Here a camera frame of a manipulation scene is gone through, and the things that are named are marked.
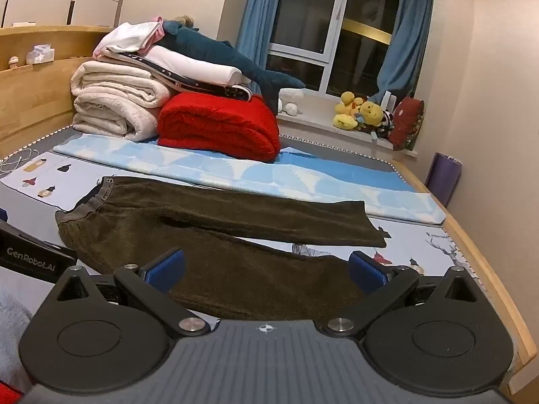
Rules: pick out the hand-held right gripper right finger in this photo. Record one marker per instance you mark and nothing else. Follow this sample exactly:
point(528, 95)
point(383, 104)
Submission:
point(365, 271)

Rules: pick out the small beige figurine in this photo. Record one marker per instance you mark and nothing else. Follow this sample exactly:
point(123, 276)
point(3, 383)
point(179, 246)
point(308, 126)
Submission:
point(14, 62)

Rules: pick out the cream folded fleece blanket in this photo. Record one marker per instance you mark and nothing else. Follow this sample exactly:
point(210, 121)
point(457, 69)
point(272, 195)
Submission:
point(113, 101)

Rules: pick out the white printed bed sheet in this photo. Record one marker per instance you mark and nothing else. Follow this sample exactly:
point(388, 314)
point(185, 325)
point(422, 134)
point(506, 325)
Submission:
point(42, 176)

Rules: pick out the pink and white cloth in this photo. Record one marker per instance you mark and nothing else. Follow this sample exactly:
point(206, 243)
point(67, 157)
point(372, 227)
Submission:
point(130, 35)

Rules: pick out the red patterned pillow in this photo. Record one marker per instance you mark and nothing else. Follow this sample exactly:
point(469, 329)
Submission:
point(406, 122)

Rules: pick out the white tissue box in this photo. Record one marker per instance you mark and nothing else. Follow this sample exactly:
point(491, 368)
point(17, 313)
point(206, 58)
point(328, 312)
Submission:
point(40, 52)

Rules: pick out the light blue patterned blanket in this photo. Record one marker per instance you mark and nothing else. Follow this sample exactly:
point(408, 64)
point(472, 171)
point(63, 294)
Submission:
point(252, 172)

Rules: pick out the white framed window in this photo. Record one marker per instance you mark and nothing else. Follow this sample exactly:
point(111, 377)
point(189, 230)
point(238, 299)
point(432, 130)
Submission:
point(337, 29)

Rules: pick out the grey mattress with patterned trim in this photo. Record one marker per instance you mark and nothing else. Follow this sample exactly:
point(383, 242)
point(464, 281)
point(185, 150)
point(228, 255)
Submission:
point(46, 142)

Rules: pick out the purple rolled mat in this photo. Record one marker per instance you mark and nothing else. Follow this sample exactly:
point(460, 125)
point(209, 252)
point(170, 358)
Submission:
point(442, 176)

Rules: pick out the red knitted blanket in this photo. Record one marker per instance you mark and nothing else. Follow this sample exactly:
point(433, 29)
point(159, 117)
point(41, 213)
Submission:
point(219, 126)

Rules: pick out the tan plush toy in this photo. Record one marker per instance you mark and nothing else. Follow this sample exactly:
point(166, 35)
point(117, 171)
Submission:
point(185, 20)

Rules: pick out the yellow duck plush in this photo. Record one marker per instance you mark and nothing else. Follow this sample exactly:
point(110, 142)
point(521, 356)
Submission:
point(346, 113)

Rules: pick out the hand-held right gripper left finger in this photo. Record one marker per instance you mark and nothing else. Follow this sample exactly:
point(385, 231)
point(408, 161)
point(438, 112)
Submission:
point(168, 270)

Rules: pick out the black white striped plush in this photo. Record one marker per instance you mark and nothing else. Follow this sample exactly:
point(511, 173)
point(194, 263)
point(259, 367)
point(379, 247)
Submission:
point(384, 124)

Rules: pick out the grey cloth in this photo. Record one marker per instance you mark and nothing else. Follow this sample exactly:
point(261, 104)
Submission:
point(17, 324)

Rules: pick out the blue shark plush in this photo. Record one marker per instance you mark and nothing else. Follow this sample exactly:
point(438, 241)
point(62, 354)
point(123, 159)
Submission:
point(202, 48)

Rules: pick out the white plush toy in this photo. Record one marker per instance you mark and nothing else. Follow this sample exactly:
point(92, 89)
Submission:
point(290, 99)

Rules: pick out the white window sill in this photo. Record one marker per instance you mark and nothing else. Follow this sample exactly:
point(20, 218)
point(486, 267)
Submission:
point(320, 113)

